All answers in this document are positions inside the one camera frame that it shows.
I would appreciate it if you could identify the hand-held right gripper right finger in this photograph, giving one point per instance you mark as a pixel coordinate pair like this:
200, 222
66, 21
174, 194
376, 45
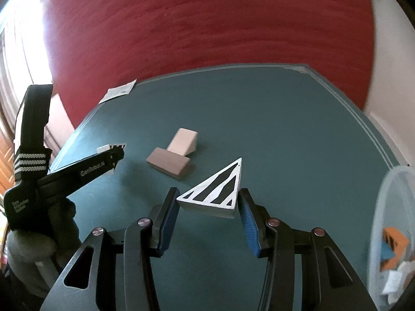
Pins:
248, 223

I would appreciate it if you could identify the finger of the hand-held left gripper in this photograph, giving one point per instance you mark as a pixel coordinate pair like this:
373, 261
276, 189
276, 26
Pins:
115, 158

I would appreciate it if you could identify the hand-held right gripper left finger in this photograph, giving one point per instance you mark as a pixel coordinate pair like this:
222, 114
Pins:
170, 220

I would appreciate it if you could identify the large striped triangle block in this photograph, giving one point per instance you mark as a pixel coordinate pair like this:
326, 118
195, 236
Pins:
210, 207

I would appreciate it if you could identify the clear plastic container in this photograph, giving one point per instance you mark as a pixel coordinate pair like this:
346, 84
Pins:
382, 194

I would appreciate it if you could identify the blue block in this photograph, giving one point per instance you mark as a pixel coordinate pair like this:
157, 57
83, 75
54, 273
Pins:
386, 252

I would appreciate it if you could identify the orange cube block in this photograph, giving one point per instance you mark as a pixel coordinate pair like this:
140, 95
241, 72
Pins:
394, 236

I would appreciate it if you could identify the person's left hand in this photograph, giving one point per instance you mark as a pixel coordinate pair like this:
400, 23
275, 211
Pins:
64, 226

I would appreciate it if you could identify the wooden door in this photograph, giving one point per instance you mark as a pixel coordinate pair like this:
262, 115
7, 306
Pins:
4, 168

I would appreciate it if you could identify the brown beige wooden block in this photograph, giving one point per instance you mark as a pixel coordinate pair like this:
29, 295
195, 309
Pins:
168, 163

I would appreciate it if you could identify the white paper sheet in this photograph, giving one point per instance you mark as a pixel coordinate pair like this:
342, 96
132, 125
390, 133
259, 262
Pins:
118, 90

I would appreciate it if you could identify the light beige wooden block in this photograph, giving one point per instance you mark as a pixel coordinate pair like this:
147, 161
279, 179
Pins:
183, 139

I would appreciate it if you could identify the patterned curtain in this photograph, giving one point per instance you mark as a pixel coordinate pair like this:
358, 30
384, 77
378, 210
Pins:
9, 81

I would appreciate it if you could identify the red quilted blanket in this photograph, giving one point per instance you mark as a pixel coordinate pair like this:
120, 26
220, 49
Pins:
210, 22

